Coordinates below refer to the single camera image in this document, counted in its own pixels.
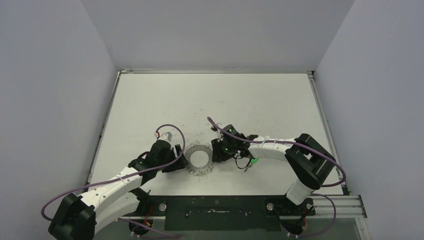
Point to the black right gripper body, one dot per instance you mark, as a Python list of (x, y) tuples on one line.
[(218, 151)]

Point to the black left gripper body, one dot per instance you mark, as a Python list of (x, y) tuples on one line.
[(171, 156)]

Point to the key with green tag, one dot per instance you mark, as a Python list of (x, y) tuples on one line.
[(252, 162)]

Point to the metal disc with key rings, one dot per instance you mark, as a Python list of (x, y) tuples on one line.
[(199, 157)]

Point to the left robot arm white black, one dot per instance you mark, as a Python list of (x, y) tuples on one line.
[(80, 217)]

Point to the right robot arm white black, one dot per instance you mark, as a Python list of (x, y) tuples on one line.
[(310, 162)]

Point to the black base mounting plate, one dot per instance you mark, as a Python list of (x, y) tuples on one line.
[(225, 213)]

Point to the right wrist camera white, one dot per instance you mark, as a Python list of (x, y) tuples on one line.
[(218, 133)]

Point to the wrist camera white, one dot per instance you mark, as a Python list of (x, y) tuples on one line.
[(218, 133), (167, 136)]

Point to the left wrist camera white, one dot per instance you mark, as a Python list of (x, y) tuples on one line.
[(167, 136)]

